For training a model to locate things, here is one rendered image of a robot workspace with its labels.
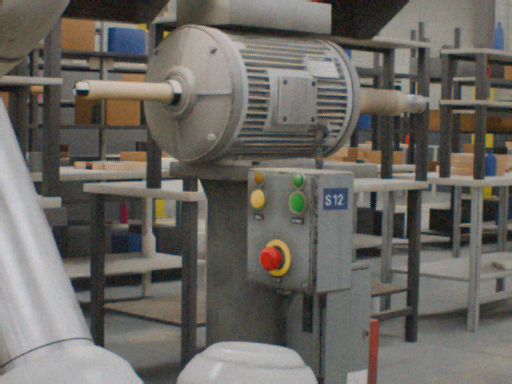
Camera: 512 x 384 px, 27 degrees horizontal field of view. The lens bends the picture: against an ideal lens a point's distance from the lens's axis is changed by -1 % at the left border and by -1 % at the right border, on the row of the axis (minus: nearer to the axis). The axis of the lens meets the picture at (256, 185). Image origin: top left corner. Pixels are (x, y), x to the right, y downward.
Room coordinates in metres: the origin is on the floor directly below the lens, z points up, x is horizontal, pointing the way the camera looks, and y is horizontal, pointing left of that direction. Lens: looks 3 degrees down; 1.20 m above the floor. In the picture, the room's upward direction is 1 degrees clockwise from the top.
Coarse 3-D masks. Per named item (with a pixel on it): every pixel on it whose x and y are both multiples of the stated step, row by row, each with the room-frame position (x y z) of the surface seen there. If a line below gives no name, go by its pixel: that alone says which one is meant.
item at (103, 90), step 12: (96, 84) 1.82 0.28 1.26; (108, 84) 1.84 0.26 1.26; (120, 84) 1.86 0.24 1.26; (132, 84) 1.88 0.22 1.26; (144, 84) 1.90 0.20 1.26; (156, 84) 1.93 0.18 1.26; (96, 96) 1.83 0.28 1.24; (108, 96) 1.84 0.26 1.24; (120, 96) 1.86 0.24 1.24; (132, 96) 1.88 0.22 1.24; (144, 96) 1.90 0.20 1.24; (156, 96) 1.92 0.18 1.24; (168, 96) 1.94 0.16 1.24
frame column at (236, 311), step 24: (216, 192) 2.12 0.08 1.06; (240, 192) 2.07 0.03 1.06; (216, 216) 2.13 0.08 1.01; (240, 216) 2.08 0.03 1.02; (216, 240) 2.13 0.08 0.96; (240, 240) 2.08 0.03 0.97; (216, 264) 2.13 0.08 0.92; (240, 264) 2.08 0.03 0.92; (216, 288) 2.13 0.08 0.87; (240, 288) 2.08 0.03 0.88; (264, 288) 2.03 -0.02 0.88; (216, 312) 2.13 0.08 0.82; (240, 312) 2.08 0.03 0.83; (264, 312) 2.03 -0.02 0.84; (216, 336) 2.13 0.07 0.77; (240, 336) 2.08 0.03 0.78; (264, 336) 2.03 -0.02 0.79
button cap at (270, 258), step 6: (264, 252) 1.76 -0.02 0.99; (270, 252) 1.75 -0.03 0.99; (276, 252) 1.75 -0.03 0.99; (264, 258) 1.76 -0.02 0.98; (270, 258) 1.75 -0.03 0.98; (276, 258) 1.74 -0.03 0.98; (264, 264) 1.76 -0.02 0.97; (270, 264) 1.75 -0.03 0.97; (276, 264) 1.75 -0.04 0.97; (270, 270) 1.75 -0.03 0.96
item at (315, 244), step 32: (288, 192) 1.76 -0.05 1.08; (320, 192) 1.73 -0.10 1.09; (352, 192) 1.78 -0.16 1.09; (256, 224) 1.81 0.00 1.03; (288, 224) 1.76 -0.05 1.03; (320, 224) 1.73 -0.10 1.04; (352, 224) 1.79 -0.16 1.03; (256, 256) 1.81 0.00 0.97; (288, 256) 1.75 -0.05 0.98; (320, 256) 1.73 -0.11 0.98; (288, 288) 1.76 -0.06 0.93; (320, 288) 1.73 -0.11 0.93
